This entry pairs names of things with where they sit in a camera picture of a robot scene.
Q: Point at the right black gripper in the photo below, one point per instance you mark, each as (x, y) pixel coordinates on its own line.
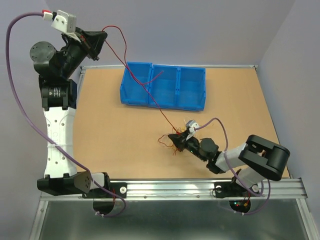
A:
(178, 141)

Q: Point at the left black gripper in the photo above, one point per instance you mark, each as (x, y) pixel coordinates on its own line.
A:
(93, 40)

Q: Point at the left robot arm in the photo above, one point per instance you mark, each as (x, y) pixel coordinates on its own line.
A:
(59, 102)

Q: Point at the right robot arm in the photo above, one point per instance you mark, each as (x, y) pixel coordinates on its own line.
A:
(264, 160)

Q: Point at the middle blue bin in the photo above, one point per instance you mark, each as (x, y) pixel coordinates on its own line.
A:
(164, 87)

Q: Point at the blue bin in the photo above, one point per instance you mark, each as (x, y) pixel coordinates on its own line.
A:
(192, 89)
(131, 92)
(164, 87)

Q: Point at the right blue bin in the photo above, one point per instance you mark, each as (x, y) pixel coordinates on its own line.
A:
(192, 89)

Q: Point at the left blue bin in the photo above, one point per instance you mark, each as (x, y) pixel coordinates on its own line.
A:
(131, 92)

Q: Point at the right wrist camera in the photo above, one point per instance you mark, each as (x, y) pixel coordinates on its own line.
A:
(191, 128)

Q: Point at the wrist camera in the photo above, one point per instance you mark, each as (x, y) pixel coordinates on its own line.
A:
(64, 22)
(191, 128)

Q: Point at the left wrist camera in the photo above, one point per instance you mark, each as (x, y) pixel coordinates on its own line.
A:
(64, 22)

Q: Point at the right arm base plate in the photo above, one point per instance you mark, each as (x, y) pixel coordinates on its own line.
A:
(225, 189)

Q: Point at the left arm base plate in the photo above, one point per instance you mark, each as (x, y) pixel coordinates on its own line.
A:
(118, 188)

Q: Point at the aluminium front rail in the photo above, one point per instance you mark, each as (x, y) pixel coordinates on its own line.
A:
(200, 189)

